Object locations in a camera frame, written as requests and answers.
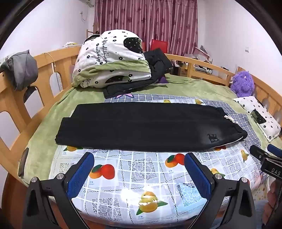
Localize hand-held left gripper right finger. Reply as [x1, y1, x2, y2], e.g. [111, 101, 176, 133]
[185, 152, 257, 229]

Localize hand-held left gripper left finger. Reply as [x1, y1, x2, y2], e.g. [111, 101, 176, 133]
[23, 152, 95, 229]

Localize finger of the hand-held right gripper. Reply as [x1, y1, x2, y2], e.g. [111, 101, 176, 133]
[267, 144, 282, 158]
[250, 145, 276, 161]

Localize black pants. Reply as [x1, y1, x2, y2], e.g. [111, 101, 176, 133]
[55, 102, 248, 153]

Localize person's right hand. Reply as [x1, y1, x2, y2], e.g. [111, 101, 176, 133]
[263, 181, 281, 223]

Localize white floral pillow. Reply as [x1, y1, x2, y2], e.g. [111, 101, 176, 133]
[233, 96, 282, 142]

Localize fruit print checked plastic sheet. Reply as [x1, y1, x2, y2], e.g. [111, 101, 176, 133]
[49, 94, 262, 223]

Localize green bed sheet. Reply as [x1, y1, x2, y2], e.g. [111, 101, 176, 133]
[18, 74, 272, 181]

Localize black flat object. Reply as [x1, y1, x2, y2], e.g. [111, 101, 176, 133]
[18, 147, 29, 177]

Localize purple plush toy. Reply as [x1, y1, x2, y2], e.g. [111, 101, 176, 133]
[230, 71, 255, 98]

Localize purple cloth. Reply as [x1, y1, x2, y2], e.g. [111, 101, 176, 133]
[154, 76, 170, 85]

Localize grey garment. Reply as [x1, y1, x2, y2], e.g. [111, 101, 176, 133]
[0, 49, 39, 103]

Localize black jacket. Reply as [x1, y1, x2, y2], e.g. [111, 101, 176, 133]
[103, 49, 173, 99]

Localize folded white floral quilt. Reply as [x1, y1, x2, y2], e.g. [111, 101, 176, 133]
[72, 30, 152, 88]

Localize maroon curtain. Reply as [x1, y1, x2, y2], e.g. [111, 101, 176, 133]
[94, 0, 199, 56]

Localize white charging cable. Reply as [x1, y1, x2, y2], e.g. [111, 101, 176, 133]
[44, 52, 62, 88]

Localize wooden bed frame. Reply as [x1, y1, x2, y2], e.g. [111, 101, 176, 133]
[0, 46, 282, 229]

